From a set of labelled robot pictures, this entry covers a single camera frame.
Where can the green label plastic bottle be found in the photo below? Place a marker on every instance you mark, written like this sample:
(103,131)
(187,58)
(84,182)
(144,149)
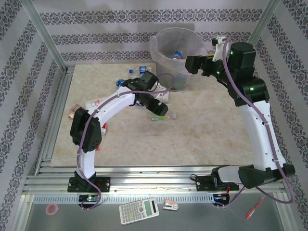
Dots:
(158,118)

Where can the large blue label bottle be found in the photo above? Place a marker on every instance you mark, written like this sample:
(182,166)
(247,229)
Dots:
(177,55)

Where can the red label crushed bottle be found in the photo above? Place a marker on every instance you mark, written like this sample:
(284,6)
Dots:
(104,128)

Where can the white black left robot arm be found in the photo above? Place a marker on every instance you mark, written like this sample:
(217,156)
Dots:
(113,103)

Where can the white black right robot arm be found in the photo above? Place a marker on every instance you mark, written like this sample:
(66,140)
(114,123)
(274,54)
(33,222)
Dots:
(262,134)

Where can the grey translucent waste bin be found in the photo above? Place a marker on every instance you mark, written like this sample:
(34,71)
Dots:
(183,84)

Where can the clear plastic bin liner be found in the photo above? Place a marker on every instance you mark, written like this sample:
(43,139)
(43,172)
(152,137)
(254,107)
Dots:
(155,51)

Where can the aluminium cross rails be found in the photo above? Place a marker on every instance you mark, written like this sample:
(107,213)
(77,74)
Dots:
(156,179)

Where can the pink square container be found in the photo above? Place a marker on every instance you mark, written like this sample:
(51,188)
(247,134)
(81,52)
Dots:
(74,110)

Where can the pink white stapler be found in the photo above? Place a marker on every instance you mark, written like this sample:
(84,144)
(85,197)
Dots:
(170,205)

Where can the white scientific calculator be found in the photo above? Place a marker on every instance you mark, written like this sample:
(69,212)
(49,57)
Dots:
(134,213)

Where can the small circuit board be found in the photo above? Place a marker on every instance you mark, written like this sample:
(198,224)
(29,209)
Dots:
(220,197)

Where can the circuit board green light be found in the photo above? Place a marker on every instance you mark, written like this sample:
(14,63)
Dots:
(90,198)

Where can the red pen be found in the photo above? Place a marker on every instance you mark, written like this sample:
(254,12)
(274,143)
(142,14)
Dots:
(252,211)

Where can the slotted metal strip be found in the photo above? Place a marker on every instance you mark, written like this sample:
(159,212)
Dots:
(65,199)

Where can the pink tape roll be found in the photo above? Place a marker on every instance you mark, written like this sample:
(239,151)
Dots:
(47,209)

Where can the aluminium frame post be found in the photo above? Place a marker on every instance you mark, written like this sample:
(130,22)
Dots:
(262,24)
(45,36)

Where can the aluminium side rail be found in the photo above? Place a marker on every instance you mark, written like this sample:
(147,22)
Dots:
(60,96)

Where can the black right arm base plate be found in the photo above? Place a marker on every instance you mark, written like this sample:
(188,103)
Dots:
(204,186)

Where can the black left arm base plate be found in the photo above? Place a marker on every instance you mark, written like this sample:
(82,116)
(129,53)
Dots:
(106,184)

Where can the aluminium frame bar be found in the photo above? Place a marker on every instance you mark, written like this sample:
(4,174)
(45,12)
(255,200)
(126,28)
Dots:
(21,221)
(288,221)

